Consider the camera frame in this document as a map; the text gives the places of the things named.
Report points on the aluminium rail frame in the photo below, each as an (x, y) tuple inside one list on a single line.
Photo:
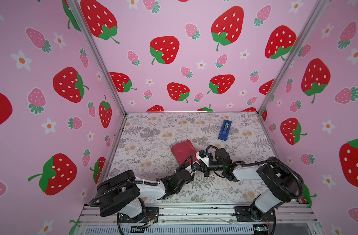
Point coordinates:
[(203, 219)]

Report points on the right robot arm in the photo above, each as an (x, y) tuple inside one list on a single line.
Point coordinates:
[(283, 183)]

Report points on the dark red wrapping paper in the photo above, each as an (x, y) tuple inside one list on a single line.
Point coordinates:
[(183, 150)]

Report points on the blue tape dispenser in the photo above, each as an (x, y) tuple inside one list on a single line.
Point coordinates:
[(225, 129)]

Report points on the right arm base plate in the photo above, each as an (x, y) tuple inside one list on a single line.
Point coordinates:
[(248, 214)]

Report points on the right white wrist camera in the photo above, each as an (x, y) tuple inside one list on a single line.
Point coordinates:
[(202, 158)]

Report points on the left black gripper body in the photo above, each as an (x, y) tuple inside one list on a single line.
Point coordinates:
[(190, 179)]

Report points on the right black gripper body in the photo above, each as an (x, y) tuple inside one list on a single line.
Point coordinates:
[(213, 166)]

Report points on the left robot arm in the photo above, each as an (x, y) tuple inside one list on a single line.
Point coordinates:
[(125, 192)]

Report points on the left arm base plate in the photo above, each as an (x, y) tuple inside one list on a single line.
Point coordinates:
[(146, 215)]

